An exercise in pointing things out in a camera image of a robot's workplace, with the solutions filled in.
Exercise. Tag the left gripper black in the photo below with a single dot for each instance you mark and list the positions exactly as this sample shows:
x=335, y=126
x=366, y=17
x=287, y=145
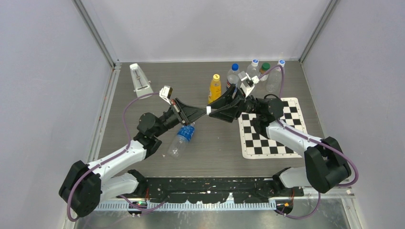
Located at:
x=187, y=113

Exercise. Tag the right standing clear bottle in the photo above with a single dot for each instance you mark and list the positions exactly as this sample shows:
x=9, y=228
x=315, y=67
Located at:
x=274, y=81

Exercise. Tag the yellow bottle cap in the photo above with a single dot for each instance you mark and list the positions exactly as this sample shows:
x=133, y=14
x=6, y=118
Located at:
x=216, y=77

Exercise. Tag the standing clear bottle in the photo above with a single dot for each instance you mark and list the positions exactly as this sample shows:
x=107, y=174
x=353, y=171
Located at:
x=274, y=81
x=253, y=68

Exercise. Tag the white metronome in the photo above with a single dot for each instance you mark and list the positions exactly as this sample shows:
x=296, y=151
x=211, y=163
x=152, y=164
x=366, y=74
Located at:
x=142, y=86

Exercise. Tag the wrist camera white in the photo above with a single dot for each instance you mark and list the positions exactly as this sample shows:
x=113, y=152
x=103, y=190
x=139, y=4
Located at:
x=248, y=83
x=165, y=93

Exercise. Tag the clear bottle pepsi label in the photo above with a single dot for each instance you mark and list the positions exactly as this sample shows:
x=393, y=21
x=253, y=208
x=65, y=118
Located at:
x=232, y=78

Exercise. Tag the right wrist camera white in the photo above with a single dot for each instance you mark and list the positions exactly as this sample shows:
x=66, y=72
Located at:
x=248, y=83

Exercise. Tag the green cap brown bottle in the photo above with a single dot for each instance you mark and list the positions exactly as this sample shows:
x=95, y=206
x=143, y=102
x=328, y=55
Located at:
x=263, y=71

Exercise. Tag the yellow juice bottle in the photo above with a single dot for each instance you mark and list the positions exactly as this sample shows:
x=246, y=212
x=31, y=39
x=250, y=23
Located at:
x=214, y=91

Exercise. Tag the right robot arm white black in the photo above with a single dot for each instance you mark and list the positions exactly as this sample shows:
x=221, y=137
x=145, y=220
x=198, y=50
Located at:
x=325, y=166

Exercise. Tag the clear bottle blue label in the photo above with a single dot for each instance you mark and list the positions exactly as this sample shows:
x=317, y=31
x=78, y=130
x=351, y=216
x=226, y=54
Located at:
x=181, y=140

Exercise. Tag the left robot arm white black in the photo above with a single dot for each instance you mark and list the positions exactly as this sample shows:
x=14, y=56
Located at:
x=86, y=185

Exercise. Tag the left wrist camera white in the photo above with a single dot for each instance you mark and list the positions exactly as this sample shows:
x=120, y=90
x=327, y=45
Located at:
x=165, y=93

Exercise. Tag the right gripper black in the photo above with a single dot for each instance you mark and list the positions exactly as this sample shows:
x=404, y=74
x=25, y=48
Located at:
x=229, y=113

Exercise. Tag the blue bottle cap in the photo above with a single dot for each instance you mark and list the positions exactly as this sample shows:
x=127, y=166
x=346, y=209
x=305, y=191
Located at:
x=235, y=67

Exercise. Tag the left standing clear bottle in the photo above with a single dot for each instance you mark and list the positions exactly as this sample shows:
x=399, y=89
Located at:
x=253, y=68

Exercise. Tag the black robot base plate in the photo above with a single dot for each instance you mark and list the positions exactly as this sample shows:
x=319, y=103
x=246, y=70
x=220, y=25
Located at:
x=214, y=193

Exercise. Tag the white bottle cap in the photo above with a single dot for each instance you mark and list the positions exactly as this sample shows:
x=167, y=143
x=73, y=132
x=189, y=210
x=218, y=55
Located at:
x=208, y=110

